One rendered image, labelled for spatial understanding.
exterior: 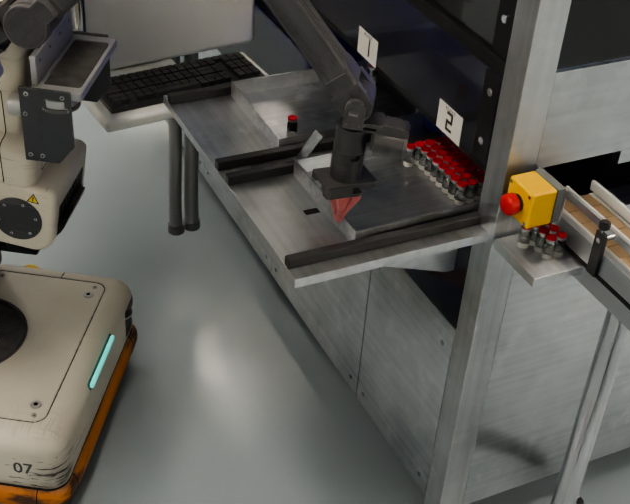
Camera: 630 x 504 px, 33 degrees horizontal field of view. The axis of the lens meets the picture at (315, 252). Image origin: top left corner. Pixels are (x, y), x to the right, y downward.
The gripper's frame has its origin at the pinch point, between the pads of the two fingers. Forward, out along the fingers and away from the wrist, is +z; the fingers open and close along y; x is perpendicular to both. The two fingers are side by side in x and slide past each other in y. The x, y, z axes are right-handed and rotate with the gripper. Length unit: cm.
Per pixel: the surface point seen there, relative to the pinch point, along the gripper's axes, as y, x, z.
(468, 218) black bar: 23.9, -7.3, -0.8
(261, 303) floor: 28, 82, 90
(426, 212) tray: 18.9, -0.7, 1.4
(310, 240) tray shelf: -5.6, -1.4, 3.3
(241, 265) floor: 29, 101, 90
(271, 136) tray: 0.1, 31.9, 1.2
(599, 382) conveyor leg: 44, -33, 23
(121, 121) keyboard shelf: -22, 64, 13
